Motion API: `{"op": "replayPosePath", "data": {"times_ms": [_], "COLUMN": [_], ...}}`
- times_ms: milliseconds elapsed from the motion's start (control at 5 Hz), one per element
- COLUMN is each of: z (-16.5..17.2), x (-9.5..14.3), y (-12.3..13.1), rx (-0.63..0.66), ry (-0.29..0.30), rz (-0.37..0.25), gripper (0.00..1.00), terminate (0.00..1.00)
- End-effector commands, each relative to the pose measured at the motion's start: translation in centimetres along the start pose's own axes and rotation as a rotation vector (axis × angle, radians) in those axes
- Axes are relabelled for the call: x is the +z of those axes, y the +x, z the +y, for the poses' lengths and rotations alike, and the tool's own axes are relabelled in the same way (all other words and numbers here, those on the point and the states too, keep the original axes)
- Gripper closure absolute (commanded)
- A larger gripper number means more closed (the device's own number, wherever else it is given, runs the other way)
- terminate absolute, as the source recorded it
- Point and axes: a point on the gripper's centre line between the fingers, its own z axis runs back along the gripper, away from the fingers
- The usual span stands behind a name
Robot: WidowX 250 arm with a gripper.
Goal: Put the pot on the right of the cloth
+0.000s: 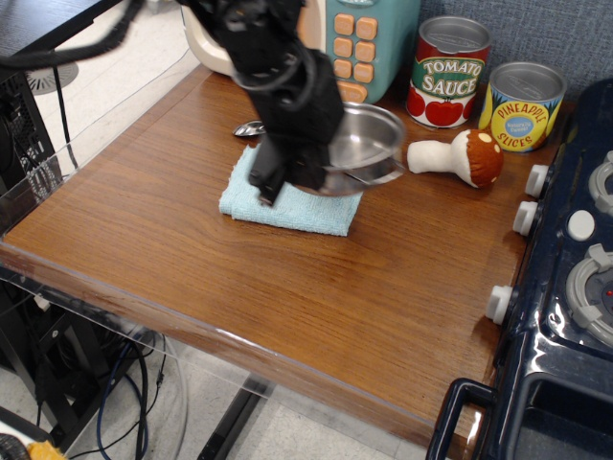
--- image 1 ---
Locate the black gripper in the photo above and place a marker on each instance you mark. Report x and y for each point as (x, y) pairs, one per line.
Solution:
(295, 93)

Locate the stainless steel pot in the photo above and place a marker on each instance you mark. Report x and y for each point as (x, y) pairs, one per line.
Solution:
(365, 152)

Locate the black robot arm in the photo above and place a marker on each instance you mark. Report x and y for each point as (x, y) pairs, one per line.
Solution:
(240, 26)

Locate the light blue folded cloth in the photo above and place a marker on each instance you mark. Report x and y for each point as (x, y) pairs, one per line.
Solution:
(293, 208)

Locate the teal toy microwave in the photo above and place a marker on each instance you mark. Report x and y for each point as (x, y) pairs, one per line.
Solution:
(366, 42)

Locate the plush brown mushroom toy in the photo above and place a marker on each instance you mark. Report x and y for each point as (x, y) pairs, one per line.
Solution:
(473, 155)

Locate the tomato sauce can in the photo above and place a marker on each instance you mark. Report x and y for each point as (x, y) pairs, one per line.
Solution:
(450, 60)

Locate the white middle stove knob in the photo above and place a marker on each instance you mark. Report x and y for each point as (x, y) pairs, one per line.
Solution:
(524, 217)

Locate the white stove knob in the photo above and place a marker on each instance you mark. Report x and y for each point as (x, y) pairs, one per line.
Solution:
(524, 217)
(536, 180)
(498, 303)

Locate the pineapple slices can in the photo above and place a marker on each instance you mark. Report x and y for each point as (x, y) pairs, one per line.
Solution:
(521, 104)

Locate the white upper stove knob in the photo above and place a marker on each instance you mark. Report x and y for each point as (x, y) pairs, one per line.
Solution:
(536, 180)

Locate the white lower stove knob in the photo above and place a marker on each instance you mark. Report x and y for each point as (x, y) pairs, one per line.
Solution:
(498, 303)

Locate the black desk at left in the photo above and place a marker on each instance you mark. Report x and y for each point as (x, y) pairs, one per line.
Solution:
(29, 27)

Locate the dark blue toy stove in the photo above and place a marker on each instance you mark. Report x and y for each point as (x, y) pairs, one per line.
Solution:
(552, 393)

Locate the yellow object at corner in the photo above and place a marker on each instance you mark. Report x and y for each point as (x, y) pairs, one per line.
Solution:
(44, 451)

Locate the spoon with yellow handle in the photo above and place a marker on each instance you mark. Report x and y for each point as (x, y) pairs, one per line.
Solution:
(250, 129)

